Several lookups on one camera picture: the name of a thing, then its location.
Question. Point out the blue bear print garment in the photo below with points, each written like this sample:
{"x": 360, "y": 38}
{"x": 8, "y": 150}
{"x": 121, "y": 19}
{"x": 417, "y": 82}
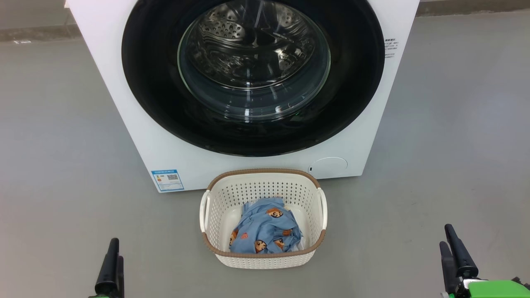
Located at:
{"x": 265, "y": 231}

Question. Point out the black text print label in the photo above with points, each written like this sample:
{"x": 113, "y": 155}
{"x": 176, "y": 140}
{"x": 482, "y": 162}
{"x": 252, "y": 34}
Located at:
{"x": 390, "y": 47}

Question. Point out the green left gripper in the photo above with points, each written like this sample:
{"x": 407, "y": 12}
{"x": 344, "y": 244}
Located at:
{"x": 98, "y": 296}

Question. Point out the black round glass washer door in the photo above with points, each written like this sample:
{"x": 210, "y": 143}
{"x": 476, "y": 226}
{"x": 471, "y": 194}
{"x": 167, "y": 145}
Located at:
{"x": 149, "y": 91}

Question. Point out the cream basket with brown rim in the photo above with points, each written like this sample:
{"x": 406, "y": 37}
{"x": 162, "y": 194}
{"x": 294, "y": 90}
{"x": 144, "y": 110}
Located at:
{"x": 219, "y": 248}

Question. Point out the blue energy label sticker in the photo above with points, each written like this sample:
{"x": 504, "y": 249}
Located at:
{"x": 167, "y": 180}

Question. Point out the white front-load washing machine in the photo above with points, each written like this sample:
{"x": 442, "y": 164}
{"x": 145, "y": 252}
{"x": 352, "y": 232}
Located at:
{"x": 124, "y": 124}

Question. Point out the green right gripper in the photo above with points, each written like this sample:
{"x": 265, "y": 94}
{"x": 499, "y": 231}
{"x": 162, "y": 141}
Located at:
{"x": 497, "y": 289}

